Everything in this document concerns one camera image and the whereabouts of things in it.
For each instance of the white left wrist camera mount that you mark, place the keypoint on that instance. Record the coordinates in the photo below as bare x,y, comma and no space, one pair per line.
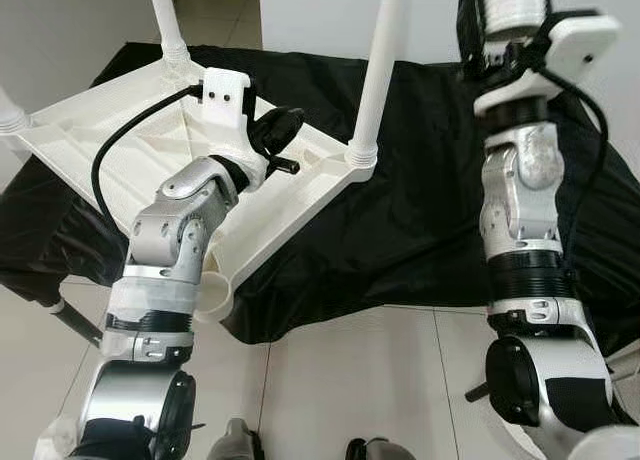
225,105

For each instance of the black metal table leg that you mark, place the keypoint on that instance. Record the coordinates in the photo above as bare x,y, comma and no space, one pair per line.
80,325
481,390

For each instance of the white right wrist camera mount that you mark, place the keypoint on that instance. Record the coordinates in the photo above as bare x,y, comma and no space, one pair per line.
580,40

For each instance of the white plastic table top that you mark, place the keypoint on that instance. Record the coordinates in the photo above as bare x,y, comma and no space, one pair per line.
160,150

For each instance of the grey robot foot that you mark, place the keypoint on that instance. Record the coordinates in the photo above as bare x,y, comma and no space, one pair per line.
235,440
378,449

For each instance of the white plastic table leg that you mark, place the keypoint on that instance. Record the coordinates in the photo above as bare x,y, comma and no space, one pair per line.
515,0
380,70
165,20
8,115

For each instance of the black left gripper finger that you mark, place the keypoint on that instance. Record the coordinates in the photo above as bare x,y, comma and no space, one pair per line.
278,128

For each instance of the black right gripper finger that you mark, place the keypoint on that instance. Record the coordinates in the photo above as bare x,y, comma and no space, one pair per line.
468,25

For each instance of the black table cloth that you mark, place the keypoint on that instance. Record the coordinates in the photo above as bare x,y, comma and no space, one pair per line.
420,200

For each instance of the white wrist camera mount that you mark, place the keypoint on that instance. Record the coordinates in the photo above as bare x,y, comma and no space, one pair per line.
580,40
225,105

